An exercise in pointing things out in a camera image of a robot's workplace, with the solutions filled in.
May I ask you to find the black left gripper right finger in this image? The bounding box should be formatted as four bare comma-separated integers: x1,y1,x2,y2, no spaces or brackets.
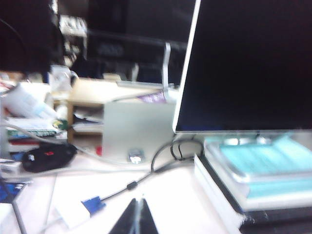
140,197,160,234

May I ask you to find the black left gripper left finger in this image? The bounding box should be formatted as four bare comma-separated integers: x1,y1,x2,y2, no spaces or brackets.
108,198,137,234

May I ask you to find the blue VGA connector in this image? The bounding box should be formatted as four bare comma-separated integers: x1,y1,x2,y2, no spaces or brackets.
81,196,107,217

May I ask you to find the white video adapter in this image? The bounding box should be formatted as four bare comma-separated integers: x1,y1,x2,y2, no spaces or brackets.
55,206,92,226

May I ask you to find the black book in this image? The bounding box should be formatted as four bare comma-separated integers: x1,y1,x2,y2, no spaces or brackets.
194,153,312,222
195,165,312,234

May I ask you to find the stack of papers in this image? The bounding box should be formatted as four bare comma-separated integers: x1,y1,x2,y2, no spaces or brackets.
0,117,68,153

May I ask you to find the wooden shelf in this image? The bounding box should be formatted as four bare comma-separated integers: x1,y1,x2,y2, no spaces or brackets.
67,80,166,141

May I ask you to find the teal book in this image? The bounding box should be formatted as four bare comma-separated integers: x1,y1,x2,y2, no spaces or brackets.
206,135,312,199

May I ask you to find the white plastic bottle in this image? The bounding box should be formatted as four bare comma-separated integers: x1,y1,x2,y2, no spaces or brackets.
3,82,58,120

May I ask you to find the black AOC monitor with stand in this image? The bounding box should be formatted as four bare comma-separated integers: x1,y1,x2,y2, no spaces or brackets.
172,0,312,182

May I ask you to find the large dark monitor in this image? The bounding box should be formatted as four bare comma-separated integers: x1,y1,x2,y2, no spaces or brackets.
0,0,64,71

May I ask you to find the black cable with ferrite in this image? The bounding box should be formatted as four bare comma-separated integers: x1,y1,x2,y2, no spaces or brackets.
101,140,205,202

